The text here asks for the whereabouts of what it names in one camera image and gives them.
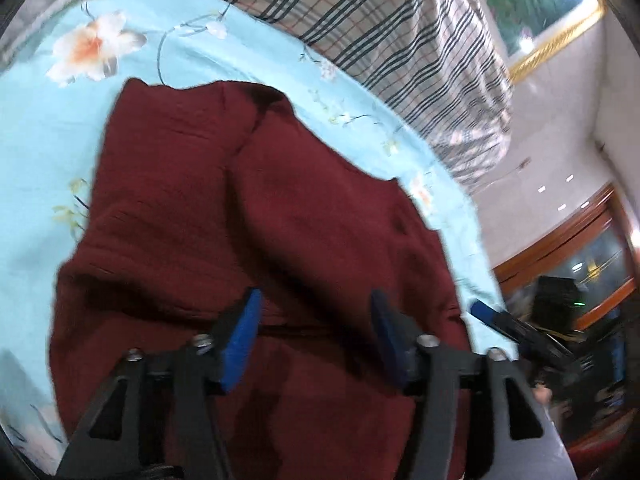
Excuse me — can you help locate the light blue floral bedsheet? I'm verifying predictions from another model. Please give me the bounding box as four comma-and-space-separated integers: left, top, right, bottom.
0, 0, 506, 476

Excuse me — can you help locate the plaid quilt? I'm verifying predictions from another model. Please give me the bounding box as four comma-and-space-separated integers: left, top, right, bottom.
125, 0, 516, 196

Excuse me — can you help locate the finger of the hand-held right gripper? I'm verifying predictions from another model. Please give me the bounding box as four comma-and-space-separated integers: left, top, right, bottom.
471, 299, 583, 373

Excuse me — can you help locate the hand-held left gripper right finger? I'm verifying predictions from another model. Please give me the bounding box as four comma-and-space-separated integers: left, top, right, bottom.
370, 289, 578, 480

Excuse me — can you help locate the wooden framed glass cabinet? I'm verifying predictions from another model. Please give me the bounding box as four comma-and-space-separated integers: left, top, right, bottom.
492, 182, 640, 331

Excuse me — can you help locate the dark red knit sweater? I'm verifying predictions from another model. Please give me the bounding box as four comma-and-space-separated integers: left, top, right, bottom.
49, 77, 473, 480

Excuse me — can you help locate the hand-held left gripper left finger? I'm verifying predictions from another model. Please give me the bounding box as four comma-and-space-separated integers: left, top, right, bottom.
55, 288, 264, 480

